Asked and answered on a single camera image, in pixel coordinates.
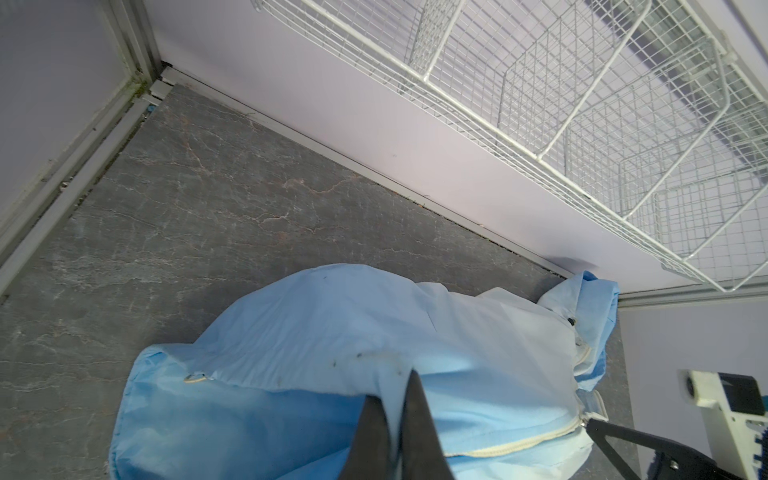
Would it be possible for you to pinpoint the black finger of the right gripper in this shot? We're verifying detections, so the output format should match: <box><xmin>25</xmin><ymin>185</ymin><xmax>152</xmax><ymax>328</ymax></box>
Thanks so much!
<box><xmin>584</xmin><ymin>417</ymin><xmax>745</xmax><ymax>480</ymax></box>

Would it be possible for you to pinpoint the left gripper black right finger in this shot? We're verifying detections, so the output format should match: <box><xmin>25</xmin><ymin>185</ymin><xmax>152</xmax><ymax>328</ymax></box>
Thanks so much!
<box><xmin>400</xmin><ymin>370</ymin><xmax>454</xmax><ymax>480</ymax></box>

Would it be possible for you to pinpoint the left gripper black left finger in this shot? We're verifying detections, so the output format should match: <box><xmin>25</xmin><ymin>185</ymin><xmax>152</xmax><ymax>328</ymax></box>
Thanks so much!
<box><xmin>338</xmin><ymin>396</ymin><xmax>392</xmax><ymax>480</ymax></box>

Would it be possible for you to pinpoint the light blue jacket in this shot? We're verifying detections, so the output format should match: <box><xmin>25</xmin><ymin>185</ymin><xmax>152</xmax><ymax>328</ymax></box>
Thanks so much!
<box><xmin>108</xmin><ymin>264</ymin><xmax>620</xmax><ymax>479</ymax></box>

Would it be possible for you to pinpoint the white wire shelf basket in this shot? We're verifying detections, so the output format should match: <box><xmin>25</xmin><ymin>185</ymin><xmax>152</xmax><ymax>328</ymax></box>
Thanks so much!
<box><xmin>256</xmin><ymin>1</ymin><xmax>767</xmax><ymax>293</ymax></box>

